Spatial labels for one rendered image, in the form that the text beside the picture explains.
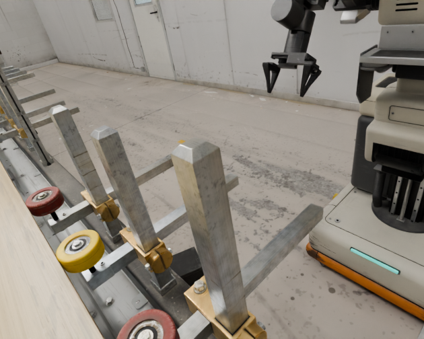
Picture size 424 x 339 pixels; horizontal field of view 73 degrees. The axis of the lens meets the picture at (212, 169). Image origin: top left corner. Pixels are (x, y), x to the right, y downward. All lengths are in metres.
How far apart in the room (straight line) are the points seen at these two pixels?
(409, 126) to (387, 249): 0.53
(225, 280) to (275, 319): 1.09
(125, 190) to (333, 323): 1.15
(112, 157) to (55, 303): 0.24
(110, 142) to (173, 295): 0.39
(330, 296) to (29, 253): 1.25
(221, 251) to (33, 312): 0.33
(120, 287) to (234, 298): 0.52
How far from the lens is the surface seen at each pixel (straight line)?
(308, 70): 0.77
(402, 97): 1.07
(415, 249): 1.42
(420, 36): 0.98
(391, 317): 1.54
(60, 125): 0.73
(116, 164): 0.51
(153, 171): 0.91
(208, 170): 0.27
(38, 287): 0.59
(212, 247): 0.32
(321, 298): 1.53
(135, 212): 0.56
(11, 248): 0.71
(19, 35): 11.01
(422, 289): 1.37
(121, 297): 0.87
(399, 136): 1.07
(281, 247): 0.57
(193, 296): 0.51
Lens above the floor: 1.27
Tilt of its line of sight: 32 degrees down
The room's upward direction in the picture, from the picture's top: 11 degrees counter-clockwise
